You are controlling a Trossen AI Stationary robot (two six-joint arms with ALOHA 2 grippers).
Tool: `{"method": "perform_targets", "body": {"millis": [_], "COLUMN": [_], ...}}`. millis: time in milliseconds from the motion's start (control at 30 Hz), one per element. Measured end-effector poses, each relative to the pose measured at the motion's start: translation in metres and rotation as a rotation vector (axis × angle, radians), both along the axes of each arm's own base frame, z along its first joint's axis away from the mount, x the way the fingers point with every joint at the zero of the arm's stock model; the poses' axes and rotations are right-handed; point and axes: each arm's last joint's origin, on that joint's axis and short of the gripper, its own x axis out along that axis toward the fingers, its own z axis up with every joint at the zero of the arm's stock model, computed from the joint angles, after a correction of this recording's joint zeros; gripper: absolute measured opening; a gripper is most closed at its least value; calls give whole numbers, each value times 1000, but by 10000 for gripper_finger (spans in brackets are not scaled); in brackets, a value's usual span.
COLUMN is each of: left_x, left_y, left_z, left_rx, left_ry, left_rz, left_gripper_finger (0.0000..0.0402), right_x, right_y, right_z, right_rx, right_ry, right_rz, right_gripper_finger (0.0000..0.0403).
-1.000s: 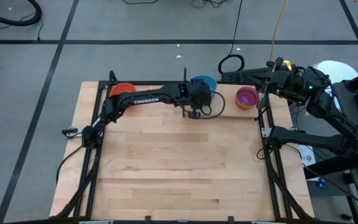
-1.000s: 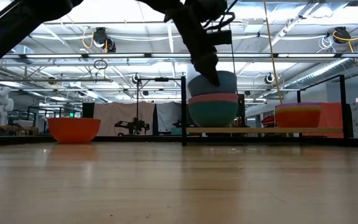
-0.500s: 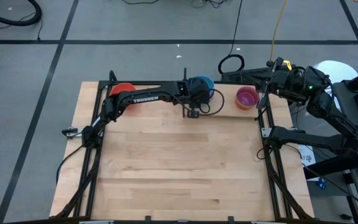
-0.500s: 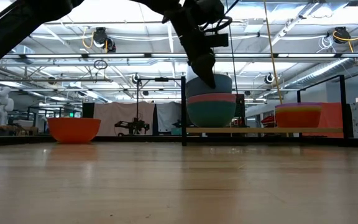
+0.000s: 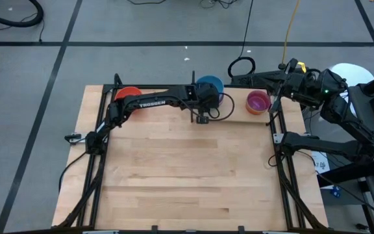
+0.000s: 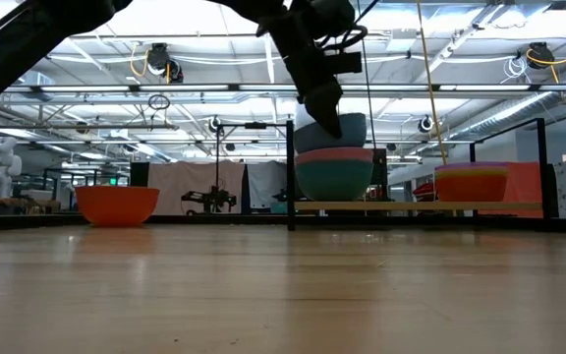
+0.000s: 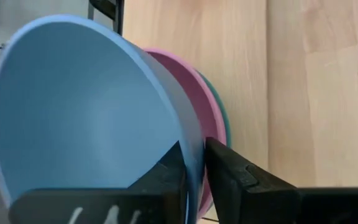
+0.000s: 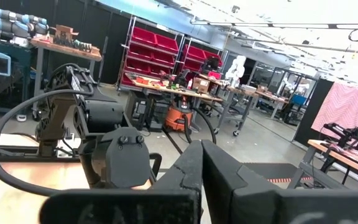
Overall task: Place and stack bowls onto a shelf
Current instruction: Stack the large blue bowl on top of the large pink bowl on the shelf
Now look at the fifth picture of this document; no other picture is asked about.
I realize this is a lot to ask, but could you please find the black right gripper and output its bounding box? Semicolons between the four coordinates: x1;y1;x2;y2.
268;69;310;114

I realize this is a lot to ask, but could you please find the teal plastic bowl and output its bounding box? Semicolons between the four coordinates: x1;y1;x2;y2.
195;75;225;105

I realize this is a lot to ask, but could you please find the purple plastic bowl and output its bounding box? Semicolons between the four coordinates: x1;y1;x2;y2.
245;90;272;113

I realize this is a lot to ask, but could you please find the black perforated control box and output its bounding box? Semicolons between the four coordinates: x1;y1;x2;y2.
230;71;288;88

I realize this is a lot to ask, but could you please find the red-orange plastic bowl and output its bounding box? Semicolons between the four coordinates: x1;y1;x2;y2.
114;86;143;102

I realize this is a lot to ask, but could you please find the white paper sheet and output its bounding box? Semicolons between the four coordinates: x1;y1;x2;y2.
311;150;331;174

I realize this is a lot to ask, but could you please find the white round stool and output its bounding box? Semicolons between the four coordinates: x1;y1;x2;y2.
329;62;374;98

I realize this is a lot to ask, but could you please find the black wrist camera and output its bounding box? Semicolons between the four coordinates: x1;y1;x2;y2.
195;114;211;125

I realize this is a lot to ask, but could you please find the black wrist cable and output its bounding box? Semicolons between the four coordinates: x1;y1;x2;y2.
206;92;236;122

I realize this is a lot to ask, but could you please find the yellow floor cable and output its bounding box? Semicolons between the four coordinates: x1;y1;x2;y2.
277;0;302;71

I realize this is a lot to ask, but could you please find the black floor cable with coil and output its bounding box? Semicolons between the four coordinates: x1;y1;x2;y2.
227;0;257;79

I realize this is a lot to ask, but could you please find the black aluminium table frame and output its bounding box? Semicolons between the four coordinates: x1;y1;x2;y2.
51;73;329;232

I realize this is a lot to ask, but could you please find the black arm base cable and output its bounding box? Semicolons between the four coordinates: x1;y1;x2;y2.
58;150;89;193

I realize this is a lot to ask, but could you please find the black thick floor hose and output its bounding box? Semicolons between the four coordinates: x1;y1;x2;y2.
0;0;45;28

